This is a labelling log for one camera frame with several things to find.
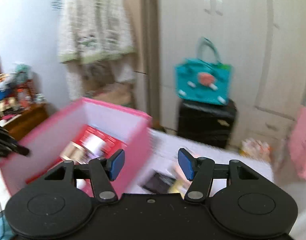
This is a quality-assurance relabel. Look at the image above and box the black battery pack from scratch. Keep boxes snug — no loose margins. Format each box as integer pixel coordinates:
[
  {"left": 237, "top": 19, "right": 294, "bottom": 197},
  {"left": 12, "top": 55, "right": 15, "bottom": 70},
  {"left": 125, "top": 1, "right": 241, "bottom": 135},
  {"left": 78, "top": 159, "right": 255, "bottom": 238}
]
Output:
[{"left": 141, "top": 171, "right": 176, "bottom": 194}]

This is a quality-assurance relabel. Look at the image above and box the pink cardboard storage box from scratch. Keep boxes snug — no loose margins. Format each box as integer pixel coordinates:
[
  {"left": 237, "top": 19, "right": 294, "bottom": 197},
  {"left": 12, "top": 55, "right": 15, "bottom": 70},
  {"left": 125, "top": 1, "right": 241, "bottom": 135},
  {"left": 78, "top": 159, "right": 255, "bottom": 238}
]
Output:
[{"left": 0, "top": 98, "right": 152, "bottom": 196}]

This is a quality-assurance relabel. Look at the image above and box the cream hair claw clip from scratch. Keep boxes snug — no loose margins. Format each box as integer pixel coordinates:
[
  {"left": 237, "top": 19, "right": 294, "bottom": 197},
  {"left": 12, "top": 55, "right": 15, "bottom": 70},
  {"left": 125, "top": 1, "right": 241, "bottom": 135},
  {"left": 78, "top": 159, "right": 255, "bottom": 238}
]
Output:
[{"left": 60, "top": 141, "right": 86, "bottom": 164}]

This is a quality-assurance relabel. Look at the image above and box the red patterned bag in box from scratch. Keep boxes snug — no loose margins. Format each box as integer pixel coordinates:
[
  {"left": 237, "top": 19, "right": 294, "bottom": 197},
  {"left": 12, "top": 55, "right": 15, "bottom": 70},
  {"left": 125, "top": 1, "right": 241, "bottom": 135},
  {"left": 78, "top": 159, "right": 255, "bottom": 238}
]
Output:
[{"left": 25, "top": 125, "right": 126, "bottom": 184}]

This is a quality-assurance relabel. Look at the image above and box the wooden nightstand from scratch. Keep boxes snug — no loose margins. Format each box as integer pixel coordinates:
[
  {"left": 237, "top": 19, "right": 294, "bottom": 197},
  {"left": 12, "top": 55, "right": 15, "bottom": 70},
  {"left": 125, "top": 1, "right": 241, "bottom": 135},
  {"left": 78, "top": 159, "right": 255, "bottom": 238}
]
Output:
[{"left": 0, "top": 64, "right": 49, "bottom": 140}]

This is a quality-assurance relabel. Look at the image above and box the black suitcase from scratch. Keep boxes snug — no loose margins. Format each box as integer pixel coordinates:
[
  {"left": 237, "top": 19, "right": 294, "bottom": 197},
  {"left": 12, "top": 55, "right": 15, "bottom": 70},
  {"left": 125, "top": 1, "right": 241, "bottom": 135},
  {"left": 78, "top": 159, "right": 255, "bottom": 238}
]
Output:
[{"left": 177, "top": 100, "right": 238, "bottom": 148}]

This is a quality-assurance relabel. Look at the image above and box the brown paper bag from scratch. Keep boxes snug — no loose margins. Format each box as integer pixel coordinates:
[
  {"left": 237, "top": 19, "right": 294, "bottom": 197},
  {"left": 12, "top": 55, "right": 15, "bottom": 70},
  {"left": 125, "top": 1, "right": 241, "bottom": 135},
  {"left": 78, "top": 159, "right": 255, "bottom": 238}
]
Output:
[{"left": 92, "top": 83, "right": 133, "bottom": 107}]

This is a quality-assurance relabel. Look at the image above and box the teal felt handbag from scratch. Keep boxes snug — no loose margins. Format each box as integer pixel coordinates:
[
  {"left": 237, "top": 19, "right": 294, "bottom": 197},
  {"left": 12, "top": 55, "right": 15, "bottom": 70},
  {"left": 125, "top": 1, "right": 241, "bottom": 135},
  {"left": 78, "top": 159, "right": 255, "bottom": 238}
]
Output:
[{"left": 175, "top": 37, "right": 232, "bottom": 106}]

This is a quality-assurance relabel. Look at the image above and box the pink paper shopping bag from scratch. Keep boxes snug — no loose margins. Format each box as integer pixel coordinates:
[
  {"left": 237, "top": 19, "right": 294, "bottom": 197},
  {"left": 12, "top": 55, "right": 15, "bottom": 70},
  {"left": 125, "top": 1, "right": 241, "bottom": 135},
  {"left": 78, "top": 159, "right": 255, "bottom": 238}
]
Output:
[{"left": 288, "top": 107, "right": 306, "bottom": 180}]

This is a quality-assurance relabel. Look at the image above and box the cream knitted panda cardigan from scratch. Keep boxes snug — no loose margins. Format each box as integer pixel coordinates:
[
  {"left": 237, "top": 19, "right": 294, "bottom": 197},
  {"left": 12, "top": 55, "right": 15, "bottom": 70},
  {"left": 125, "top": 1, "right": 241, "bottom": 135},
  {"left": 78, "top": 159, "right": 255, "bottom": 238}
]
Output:
[{"left": 58, "top": 0, "right": 136, "bottom": 100}]

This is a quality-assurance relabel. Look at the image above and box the beige wardrobe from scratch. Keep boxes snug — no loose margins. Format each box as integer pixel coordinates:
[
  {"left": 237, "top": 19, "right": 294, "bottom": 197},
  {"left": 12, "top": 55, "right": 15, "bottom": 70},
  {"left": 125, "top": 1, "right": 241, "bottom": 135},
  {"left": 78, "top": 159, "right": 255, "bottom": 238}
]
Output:
[{"left": 143, "top": 0, "right": 306, "bottom": 147}]

